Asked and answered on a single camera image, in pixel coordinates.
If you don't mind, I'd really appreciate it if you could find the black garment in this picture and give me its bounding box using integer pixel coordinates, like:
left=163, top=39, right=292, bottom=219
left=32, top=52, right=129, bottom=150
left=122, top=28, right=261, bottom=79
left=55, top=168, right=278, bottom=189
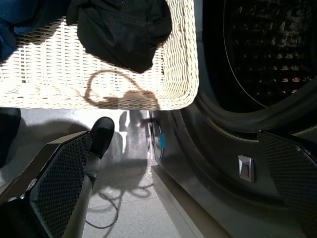
left=66, top=0, right=173, bottom=74

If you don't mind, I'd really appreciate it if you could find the silver door latch socket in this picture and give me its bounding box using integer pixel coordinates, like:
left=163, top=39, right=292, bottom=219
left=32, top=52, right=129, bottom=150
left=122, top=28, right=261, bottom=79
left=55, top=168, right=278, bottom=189
left=237, top=155, right=255, bottom=183

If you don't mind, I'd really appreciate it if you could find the pale woven laundry basket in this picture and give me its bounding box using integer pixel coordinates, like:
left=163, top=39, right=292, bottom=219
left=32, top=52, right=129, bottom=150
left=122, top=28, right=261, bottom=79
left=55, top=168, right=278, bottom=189
left=0, top=0, right=200, bottom=111

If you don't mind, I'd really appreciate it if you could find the grey washing machine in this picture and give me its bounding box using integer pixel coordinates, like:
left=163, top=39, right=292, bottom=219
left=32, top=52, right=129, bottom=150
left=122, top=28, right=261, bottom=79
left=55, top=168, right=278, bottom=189
left=148, top=0, right=317, bottom=238

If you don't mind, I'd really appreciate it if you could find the blue garment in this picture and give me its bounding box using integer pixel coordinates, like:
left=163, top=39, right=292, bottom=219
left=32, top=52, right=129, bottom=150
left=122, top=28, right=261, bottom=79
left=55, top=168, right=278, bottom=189
left=0, top=0, right=75, bottom=62

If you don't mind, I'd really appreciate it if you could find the small blue tag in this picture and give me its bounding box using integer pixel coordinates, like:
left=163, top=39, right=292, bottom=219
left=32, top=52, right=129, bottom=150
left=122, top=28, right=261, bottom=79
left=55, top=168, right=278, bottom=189
left=158, top=132, right=167, bottom=150

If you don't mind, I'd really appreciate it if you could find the thin floor cable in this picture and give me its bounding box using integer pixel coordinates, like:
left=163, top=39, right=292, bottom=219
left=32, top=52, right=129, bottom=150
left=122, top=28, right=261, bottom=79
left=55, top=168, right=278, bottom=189
left=85, top=183, right=155, bottom=229

